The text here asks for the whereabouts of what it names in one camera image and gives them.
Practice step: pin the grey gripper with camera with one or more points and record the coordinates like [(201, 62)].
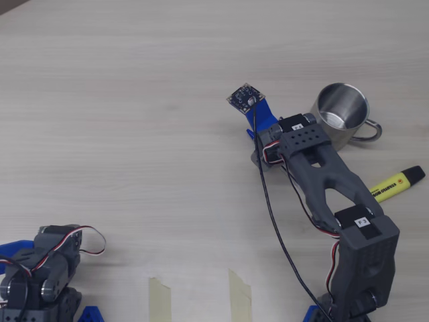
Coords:
[(249, 133)]

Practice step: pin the blue capped clear pen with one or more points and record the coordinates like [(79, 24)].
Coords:
[(250, 135)]

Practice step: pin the blue arm base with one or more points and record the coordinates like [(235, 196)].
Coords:
[(13, 248), (316, 315)]

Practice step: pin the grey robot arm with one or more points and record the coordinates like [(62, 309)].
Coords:
[(50, 290)]

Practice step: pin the silver metal cup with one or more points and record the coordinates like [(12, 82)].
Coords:
[(335, 100)]

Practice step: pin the beige masking tape strip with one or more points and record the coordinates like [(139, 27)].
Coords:
[(239, 298), (160, 302)]

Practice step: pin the yellow highlighter marker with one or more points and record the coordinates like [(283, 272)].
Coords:
[(392, 186)]

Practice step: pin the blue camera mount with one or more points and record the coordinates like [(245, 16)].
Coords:
[(263, 115)]

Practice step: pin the bare camera circuit board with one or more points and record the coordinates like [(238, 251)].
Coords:
[(245, 97)]

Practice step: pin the grey robot arm with camera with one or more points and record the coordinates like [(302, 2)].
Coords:
[(342, 177)]

